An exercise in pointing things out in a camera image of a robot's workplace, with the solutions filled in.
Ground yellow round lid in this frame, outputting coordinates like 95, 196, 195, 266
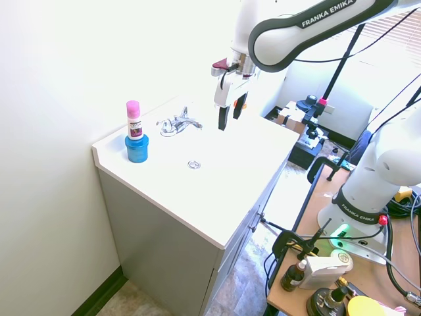
347, 295, 388, 316

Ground window blinds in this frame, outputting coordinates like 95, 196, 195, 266
341, 6, 421, 70

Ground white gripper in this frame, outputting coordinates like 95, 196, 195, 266
213, 71, 258, 132

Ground black case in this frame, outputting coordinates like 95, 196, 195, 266
287, 130, 330, 171

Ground blue plastic jar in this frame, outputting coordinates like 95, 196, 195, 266
124, 134, 150, 164

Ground brown glass bottle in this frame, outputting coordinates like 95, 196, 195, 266
280, 259, 307, 292

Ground black camera stand pole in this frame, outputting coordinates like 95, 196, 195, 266
320, 24, 366, 103

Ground coiled black cable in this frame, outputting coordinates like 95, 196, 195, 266
386, 188, 421, 219

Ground white soap box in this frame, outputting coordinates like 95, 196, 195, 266
299, 249, 355, 290

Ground white sink countertop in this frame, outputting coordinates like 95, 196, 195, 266
91, 95, 301, 250

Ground cardboard box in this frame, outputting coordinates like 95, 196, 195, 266
276, 100, 313, 133

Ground maroon wrist camera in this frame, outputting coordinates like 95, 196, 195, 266
210, 57, 238, 77

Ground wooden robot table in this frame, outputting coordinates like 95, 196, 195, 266
265, 163, 421, 316

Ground black c-clamp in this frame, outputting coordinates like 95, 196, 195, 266
271, 217, 333, 264
316, 157, 349, 182

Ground black round jar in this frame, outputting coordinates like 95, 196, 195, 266
305, 285, 350, 316

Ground white bottle with pink cap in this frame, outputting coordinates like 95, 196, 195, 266
126, 99, 143, 140

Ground chrome sink faucet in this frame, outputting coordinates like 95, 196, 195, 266
155, 105, 204, 138

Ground grey vanity cabinet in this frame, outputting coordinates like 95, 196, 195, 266
97, 154, 290, 316

